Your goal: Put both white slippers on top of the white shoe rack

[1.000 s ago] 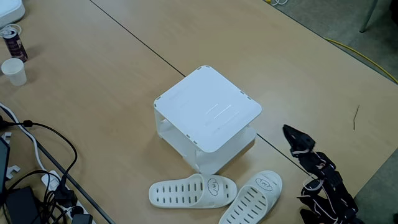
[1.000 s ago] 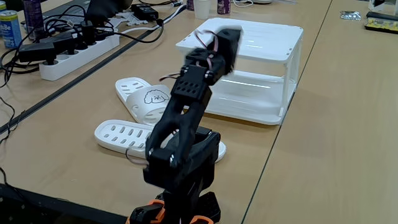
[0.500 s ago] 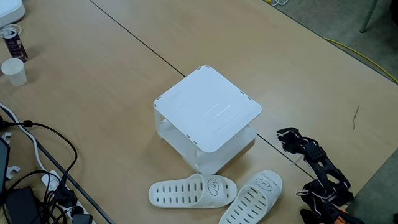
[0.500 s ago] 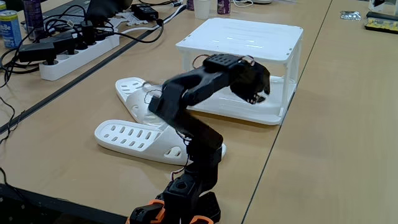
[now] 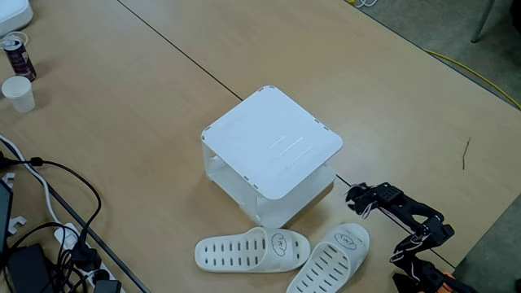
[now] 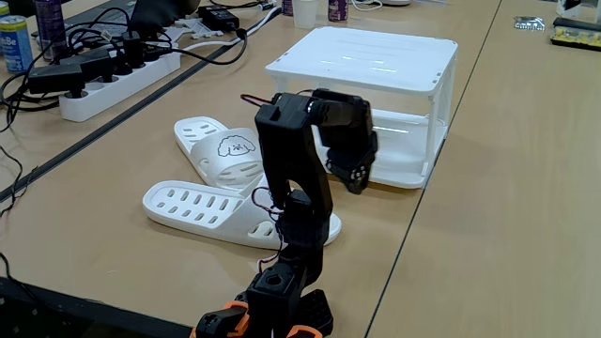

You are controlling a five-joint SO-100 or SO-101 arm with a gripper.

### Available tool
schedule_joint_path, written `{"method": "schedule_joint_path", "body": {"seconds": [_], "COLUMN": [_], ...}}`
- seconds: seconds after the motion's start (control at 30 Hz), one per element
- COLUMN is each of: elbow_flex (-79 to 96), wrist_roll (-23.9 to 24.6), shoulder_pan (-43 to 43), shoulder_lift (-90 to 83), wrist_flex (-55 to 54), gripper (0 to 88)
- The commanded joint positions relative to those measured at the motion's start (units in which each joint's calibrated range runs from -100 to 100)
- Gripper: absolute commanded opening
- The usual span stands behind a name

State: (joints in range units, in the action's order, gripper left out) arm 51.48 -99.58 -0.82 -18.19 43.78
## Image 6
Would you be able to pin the white dog-print slipper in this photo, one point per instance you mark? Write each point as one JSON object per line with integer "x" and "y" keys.
{"x": 188, "y": 206}
{"x": 211, "y": 159}

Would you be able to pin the white plastic shoe rack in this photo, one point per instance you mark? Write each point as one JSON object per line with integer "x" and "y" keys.
{"x": 375, "y": 61}

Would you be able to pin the white paper cup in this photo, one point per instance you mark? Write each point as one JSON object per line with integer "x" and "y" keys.
{"x": 305, "y": 14}

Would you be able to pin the white flat device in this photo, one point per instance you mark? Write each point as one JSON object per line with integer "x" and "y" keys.
{"x": 394, "y": 2}

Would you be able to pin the orange table clamp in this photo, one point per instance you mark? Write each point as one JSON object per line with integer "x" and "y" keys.
{"x": 235, "y": 319}
{"x": 305, "y": 332}

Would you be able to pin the black power adapter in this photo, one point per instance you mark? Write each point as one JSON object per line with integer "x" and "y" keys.
{"x": 217, "y": 18}

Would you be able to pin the silver foil packet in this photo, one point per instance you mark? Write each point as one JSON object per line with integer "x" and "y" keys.
{"x": 528, "y": 22}

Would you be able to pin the dark laptop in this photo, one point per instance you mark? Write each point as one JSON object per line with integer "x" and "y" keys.
{"x": 159, "y": 14}

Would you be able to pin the black power plug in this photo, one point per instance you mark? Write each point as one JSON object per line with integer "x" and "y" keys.
{"x": 133, "y": 47}

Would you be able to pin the white power strip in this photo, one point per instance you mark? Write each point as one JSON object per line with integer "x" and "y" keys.
{"x": 117, "y": 89}

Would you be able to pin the black and yellow box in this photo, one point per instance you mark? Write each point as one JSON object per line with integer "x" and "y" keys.
{"x": 576, "y": 34}

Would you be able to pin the clear plastic box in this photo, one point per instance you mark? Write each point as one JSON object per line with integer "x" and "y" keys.
{"x": 580, "y": 7}

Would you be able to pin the black plug adapter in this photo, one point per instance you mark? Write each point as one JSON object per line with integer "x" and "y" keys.
{"x": 91, "y": 63}
{"x": 54, "y": 77}

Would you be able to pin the tall purple drink can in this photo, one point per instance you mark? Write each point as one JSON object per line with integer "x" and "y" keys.
{"x": 50, "y": 28}

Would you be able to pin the blue drink can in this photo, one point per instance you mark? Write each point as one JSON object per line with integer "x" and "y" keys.
{"x": 16, "y": 44}

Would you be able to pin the green-topped drink can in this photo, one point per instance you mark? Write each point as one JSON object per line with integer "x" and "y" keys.
{"x": 4, "y": 9}

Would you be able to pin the white printed bracket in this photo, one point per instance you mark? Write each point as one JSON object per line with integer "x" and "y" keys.
{"x": 197, "y": 29}

